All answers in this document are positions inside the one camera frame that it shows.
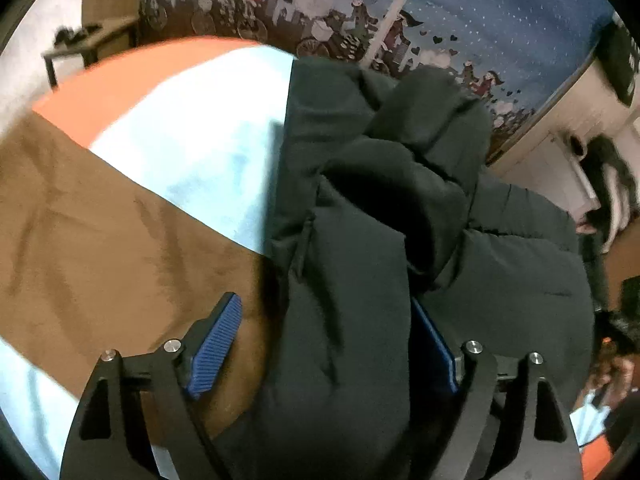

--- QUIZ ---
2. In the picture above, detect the colour-block bed sheet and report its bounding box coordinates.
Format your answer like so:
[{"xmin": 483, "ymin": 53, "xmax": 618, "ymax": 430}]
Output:
[{"xmin": 1, "ymin": 38, "xmax": 293, "ymax": 479}]

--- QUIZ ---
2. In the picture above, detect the white cabinet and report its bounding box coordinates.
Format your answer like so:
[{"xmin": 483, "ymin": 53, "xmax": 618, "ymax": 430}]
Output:
[{"xmin": 490, "ymin": 60, "xmax": 639, "ymax": 219}]

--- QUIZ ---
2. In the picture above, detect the pile of clothes on cabinet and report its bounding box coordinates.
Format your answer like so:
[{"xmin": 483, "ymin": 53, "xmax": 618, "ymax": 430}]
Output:
[{"xmin": 567, "ymin": 134, "xmax": 639, "ymax": 254}]

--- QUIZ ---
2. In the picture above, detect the small wooden side table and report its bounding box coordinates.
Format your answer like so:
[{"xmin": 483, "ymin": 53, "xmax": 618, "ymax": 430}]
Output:
[{"xmin": 41, "ymin": 16, "xmax": 140, "ymax": 89}]

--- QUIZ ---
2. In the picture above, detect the black tote bag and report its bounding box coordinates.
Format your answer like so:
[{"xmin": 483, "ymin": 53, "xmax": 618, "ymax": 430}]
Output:
[{"xmin": 594, "ymin": 13, "xmax": 639, "ymax": 107}]

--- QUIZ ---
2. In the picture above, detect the black padded jacket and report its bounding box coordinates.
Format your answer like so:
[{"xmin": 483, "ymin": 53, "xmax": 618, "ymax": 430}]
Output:
[{"xmin": 215, "ymin": 58, "xmax": 594, "ymax": 479}]

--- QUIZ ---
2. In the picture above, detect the blue printed fabric wardrobe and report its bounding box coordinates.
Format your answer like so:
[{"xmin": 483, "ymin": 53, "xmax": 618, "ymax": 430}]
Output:
[{"xmin": 140, "ymin": 0, "xmax": 614, "ymax": 160}]

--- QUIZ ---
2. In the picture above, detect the black item on table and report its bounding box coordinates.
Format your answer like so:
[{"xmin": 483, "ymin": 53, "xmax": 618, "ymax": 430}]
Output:
[{"xmin": 53, "ymin": 23, "xmax": 102, "ymax": 47}]

